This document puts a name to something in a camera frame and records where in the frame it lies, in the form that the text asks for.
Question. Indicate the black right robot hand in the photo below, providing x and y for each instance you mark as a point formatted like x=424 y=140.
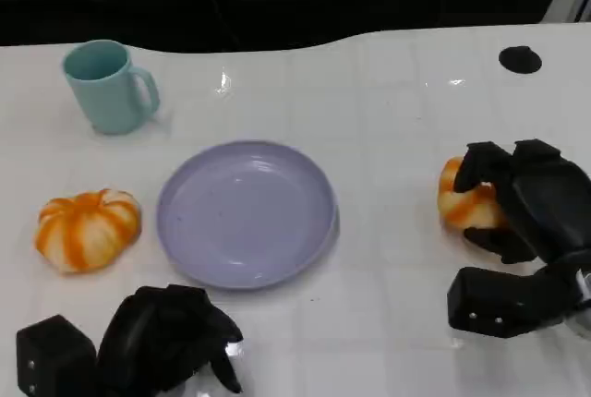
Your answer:
x=549 y=203

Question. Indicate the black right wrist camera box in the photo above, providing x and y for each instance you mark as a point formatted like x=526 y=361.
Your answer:
x=494 y=300

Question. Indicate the pale green mug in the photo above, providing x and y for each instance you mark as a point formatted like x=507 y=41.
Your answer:
x=111 y=99

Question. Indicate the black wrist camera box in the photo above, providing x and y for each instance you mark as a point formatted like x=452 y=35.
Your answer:
x=494 y=300
x=53 y=355

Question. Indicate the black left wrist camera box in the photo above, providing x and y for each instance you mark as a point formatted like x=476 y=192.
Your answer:
x=53 y=355

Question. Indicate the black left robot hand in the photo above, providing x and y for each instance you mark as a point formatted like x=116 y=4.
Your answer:
x=148 y=337

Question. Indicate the lilac plate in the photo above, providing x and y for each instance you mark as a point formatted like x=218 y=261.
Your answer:
x=244 y=221

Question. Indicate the black round table grommet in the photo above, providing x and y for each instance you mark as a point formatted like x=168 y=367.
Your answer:
x=519 y=60

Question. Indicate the orange and white bread roll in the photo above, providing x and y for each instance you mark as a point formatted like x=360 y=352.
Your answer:
x=461 y=212
x=88 y=233

